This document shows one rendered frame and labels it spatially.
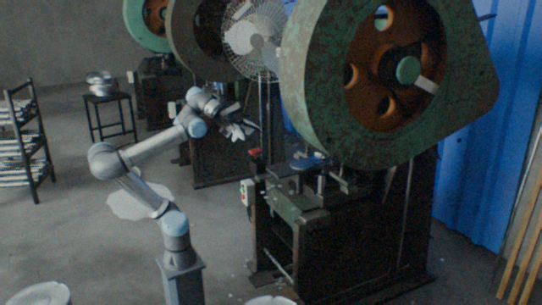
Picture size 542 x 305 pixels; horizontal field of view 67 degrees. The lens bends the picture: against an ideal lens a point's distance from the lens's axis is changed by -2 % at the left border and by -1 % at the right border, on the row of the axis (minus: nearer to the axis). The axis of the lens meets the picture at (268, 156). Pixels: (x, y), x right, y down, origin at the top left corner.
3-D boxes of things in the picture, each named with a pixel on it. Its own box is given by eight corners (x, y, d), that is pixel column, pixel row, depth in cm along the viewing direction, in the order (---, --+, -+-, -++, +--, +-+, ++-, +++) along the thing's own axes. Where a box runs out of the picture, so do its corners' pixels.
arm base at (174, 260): (169, 274, 182) (167, 257, 178) (159, 257, 194) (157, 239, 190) (201, 263, 189) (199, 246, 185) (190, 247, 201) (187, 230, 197)
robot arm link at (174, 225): (168, 253, 180) (163, 227, 175) (161, 237, 192) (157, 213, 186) (194, 246, 185) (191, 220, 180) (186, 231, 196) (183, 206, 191)
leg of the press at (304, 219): (300, 339, 204) (302, 175, 169) (288, 324, 214) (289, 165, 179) (435, 281, 242) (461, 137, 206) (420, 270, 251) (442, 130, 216)
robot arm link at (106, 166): (85, 170, 154) (202, 113, 166) (84, 160, 163) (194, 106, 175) (101, 194, 159) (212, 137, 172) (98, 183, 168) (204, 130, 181)
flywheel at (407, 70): (387, -85, 122) (508, 16, 161) (345, -77, 139) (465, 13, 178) (293, 137, 135) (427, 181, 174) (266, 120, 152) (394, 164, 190)
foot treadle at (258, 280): (255, 295, 218) (255, 287, 216) (247, 284, 227) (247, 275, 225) (346, 262, 242) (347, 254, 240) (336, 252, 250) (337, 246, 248)
